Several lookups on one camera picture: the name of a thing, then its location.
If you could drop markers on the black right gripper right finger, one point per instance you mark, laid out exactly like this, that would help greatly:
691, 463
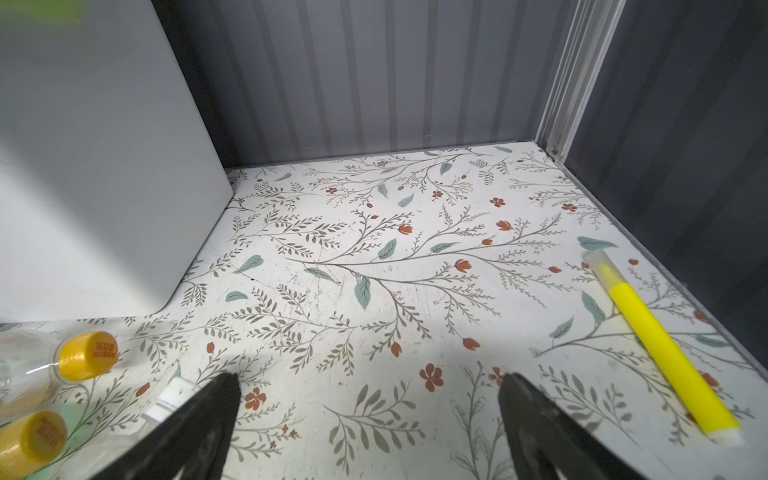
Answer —
546, 443

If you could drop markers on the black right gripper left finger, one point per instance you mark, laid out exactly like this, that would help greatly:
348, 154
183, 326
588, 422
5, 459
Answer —
187, 435

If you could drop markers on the green bottle yellow cap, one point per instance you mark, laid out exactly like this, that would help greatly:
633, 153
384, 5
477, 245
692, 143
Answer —
31, 443

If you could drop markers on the clear bottle red label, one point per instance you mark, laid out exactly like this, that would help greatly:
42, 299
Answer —
35, 365

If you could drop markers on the white plastic bin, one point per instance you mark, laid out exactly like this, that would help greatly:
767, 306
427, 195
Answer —
110, 182

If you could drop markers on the yellow highlighter pen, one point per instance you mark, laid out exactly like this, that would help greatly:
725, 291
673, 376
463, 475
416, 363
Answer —
710, 413

